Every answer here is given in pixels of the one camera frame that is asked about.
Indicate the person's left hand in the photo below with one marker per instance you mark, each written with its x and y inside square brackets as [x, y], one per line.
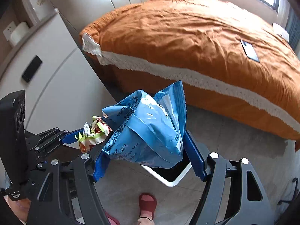
[20, 208]

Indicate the teal curtain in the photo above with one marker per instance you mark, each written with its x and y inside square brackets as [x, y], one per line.
[292, 27]

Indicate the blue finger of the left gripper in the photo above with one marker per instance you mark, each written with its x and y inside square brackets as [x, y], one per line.
[71, 137]

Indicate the white wall socket upper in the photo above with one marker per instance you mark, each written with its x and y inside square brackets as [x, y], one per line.
[9, 30]

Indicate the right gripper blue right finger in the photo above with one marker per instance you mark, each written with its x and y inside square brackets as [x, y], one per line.
[195, 158]

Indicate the left red slipper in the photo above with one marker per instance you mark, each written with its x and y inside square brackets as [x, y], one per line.
[112, 220]

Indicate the person's right leg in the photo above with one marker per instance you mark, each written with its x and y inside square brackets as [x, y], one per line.
[145, 218]

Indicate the black remote on desk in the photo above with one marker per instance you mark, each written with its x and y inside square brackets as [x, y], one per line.
[31, 69]

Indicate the white trash bin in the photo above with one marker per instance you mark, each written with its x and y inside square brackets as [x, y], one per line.
[173, 176]

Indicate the white item on bed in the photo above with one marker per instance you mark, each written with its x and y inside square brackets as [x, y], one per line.
[281, 31]

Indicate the blue snack bag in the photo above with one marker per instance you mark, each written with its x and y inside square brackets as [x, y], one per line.
[148, 130]

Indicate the red green snack wrapper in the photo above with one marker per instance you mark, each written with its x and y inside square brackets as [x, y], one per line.
[92, 134]

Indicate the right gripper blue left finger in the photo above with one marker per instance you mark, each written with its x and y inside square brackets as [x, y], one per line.
[101, 159]

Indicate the red slipper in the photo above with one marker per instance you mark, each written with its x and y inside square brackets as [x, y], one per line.
[112, 220]
[147, 205]

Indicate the orange bed cover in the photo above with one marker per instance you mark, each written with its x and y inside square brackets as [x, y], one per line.
[198, 42]

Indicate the white tissue box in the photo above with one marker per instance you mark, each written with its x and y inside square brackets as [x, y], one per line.
[20, 31]

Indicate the black smartphone on bed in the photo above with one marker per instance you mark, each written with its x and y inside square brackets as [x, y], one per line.
[249, 51]

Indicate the right red slipper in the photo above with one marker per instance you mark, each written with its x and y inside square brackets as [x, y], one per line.
[147, 205]

